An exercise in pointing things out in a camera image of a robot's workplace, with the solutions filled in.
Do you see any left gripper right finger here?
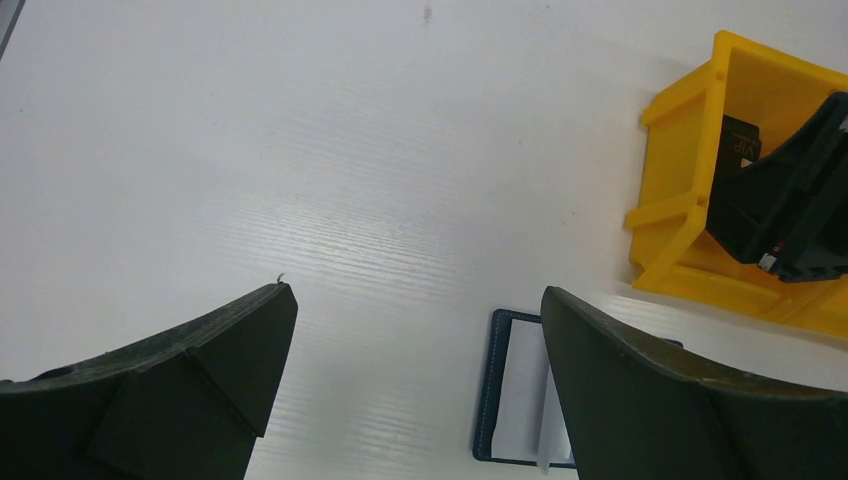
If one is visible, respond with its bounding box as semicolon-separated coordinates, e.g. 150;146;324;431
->
541;286;847;479

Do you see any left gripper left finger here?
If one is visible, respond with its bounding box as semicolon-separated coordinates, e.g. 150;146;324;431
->
1;282;298;479

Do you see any blue leather card holder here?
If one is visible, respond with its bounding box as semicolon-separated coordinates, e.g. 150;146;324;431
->
471;308;685;473

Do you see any orange three-compartment bin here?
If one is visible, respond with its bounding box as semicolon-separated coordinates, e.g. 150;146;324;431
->
624;31;847;338

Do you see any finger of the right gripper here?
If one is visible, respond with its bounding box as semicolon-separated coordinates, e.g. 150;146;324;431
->
706;92;847;283

